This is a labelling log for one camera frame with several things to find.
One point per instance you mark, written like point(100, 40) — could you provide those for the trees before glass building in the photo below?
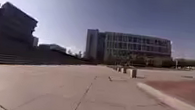
point(132, 59)

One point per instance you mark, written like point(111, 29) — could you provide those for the glass office building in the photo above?
point(136, 45)

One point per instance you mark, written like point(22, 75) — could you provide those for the wide stone steps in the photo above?
point(5, 58)

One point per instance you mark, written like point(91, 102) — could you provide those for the grey concrete slab plaza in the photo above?
point(66, 88)

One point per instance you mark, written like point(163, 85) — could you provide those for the dark ground grate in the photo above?
point(186, 76)

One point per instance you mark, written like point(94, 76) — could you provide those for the dark tall building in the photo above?
point(14, 24)

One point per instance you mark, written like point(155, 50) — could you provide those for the concrete block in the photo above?
point(131, 73)
point(118, 68)
point(123, 69)

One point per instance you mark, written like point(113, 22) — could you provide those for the low distant building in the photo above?
point(52, 47)

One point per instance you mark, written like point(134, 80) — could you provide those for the pale concrete kerb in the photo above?
point(168, 100)

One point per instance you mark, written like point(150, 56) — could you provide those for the row of distant trees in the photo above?
point(191, 63)

